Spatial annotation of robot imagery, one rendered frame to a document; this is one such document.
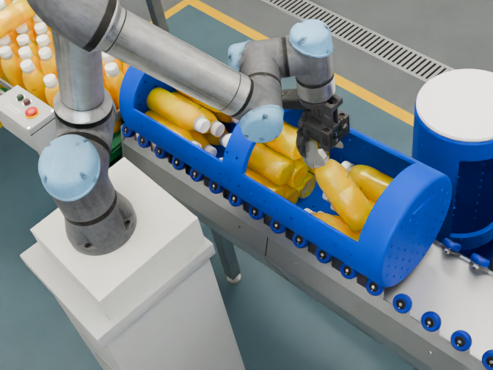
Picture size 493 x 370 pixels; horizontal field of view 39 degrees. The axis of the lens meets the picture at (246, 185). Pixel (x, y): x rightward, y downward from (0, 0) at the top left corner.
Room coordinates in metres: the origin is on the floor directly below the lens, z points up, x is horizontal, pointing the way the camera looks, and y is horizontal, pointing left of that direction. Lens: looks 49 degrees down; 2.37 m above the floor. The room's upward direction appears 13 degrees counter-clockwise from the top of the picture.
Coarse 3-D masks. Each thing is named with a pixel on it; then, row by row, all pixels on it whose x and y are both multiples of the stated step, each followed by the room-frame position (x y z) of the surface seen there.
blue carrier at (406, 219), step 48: (144, 96) 1.52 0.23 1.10; (192, 144) 1.25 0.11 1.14; (240, 144) 1.16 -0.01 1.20; (384, 144) 1.08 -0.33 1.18; (240, 192) 1.12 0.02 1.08; (384, 192) 0.90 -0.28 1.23; (432, 192) 0.91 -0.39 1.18; (336, 240) 0.88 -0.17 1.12; (384, 240) 0.82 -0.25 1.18; (432, 240) 0.92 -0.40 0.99
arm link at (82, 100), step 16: (64, 48) 1.05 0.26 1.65; (80, 48) 1.04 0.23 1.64; (64, 64) 1.05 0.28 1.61; (80, 64) 1.04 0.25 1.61; (96, 64) 1.06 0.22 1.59; (64, 80) 1.06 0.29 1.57; (80, 80) 1.05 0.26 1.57; (96, 80) 1.06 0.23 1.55; (64, 96) 1.07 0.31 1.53; (80, 96) 1.05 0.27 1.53; (96, 96) 1.06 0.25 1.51; (64, 112) 1.06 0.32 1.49; (80, 112) 1.05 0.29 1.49; (96, 112) 1.06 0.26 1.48; (112, 112) 1.09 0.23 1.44; (64, 128) 1.05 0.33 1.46; (80, 128) 1.04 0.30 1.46; (96, 128) 1.05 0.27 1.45; (112, 128) 1.08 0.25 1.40
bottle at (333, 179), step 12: (324, 168) 1.00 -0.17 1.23; (336, 168) 0.99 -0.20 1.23; (324, 180) 0.98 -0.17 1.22; (336, 180) 0.97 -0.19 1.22; (348, 180) 0.98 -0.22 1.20; (324, 192) 0.98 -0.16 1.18; (336, 192) 0.96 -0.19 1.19; (348, 192) 0.95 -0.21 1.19; (360, 192) 0.96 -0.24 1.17; (336, 204) 0.95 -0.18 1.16; (348, 204) 0.94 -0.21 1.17; (360, 204) 0.94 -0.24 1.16; (348, 216) 0.93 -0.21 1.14; (360, 216) 0.92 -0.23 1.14; (360, 228) 0.91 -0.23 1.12
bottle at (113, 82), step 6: (120, 72) 1.70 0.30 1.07; (108, 78) 1.69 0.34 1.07; (114, 78) 1.68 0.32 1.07; (120, 78) 1.68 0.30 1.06; (108, 84) 1.68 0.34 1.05; (114, 84) 1.67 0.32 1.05; (120, 84) 1.67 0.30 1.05; (114, 90) 1.67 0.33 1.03; (114, 96) 1.67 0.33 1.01; (114, 102) 1.68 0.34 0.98
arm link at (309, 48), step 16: (304, 32) 1.01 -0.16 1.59; (320, 32) 1.00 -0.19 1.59; (288, 48) 1.01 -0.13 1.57; (304, 48) 0.99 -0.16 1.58; (320, 48) 0.98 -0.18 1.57; (288, 64) 0.99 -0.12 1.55; (304, 64) 0.98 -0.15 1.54; (320, 64) 0.98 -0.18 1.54; (304, 80) 0.99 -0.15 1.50; (320, 80) 0.98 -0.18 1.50
